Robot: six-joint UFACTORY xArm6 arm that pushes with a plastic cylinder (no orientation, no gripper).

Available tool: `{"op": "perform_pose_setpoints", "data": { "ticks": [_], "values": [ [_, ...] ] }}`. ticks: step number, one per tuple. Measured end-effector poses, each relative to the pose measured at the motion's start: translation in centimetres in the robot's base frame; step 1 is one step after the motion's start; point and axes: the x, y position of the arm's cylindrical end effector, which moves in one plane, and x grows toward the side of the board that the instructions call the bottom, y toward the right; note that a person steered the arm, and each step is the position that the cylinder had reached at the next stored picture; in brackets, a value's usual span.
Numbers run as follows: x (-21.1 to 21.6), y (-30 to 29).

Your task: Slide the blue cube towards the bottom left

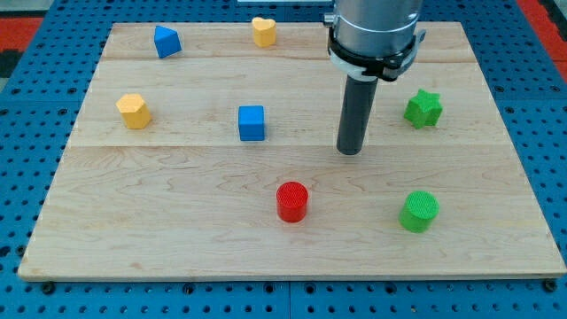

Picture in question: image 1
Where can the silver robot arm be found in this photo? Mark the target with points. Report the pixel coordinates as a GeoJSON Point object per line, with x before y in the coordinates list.
{"type": "Point", "coordinates": [375, 28]}

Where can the blue cube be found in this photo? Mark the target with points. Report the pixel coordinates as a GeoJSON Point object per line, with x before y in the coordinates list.
{"type": "Point", "coordinates": [251, 123]}

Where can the red cylinder block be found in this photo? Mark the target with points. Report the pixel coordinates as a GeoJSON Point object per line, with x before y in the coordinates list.
{"type": "Point", "coordinates": [291, 201]}

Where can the light wooden board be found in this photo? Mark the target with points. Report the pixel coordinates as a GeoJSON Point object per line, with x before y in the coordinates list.
{"type": "Point", "coordinates": [184, 199]}

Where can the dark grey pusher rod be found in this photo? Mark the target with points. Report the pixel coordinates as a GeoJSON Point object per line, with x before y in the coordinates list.
{"type": "Point", "coordinates": [357, 104]}

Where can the yellow heart block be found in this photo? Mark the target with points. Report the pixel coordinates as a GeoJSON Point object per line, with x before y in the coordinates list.
{"type": "Point", "coordinates": [263, 32]}

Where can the green cylinder block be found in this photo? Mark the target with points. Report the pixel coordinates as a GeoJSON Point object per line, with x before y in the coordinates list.
{"type": "Point", "coordinates": [419, 211]}

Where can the green star block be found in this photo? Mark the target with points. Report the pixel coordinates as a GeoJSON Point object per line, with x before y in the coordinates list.
{"type": "Point", "coordinates": [423, 109]}

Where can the yellow hexagon block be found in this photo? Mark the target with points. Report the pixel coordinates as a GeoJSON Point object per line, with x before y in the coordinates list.
{"type": "Point", "coordinates": [134, 111]}

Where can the blue triangular prism block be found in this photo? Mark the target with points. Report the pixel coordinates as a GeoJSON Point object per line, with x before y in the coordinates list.
{"type": "Point", "coordinates": [166, 41]}

